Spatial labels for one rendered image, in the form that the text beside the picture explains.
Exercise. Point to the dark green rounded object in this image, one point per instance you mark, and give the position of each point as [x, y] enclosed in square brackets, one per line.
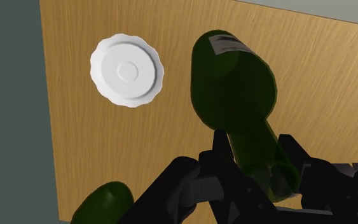
[104, 204]

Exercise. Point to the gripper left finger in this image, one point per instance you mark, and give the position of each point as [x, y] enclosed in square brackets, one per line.
[194, 186]

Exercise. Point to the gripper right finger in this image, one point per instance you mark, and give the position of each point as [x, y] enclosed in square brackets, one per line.
[327, 183]

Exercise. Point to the white scalloped plate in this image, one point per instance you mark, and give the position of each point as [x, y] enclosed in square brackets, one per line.
[127, 70]

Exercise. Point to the dark green glass bottle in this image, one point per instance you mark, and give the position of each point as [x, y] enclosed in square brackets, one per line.
[233, 90]

